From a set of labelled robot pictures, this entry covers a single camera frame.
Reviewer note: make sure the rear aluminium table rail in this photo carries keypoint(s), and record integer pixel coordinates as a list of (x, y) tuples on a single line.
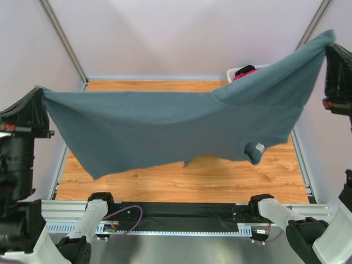
[(161, 78)]

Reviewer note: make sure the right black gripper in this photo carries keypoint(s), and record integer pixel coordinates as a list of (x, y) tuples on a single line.
[(339, 77)]

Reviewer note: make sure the aluminium frame post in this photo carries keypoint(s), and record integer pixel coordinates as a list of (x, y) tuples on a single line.
[(314, 22), (50, 14)]

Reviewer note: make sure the left aluminium frame post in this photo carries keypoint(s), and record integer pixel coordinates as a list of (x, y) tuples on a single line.
[(50, 14)]

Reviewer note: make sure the right aluminium frame post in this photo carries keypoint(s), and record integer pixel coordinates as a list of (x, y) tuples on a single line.
[(314, 22)]

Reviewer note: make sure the black garment in basket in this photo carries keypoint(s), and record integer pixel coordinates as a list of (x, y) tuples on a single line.
[(245, 69)]

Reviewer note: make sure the white plastic laundry basket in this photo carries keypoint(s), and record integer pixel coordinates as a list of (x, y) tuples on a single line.
[(231, 72)]

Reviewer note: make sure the magenta t shirt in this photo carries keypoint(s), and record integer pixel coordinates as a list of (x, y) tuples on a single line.
[(240, 75)]

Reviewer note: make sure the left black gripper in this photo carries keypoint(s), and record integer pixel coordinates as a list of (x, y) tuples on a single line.
[(29, 115)]

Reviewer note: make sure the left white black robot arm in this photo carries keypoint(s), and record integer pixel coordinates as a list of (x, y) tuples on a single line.
[(24, 235)]

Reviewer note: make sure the grey blue t shirt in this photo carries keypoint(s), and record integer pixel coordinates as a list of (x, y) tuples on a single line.
[(114, 132)]

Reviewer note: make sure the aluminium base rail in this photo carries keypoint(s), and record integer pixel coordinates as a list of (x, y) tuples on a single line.
[(72, 211)]

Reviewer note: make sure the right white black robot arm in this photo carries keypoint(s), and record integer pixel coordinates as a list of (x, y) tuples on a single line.
[(316, 241)]

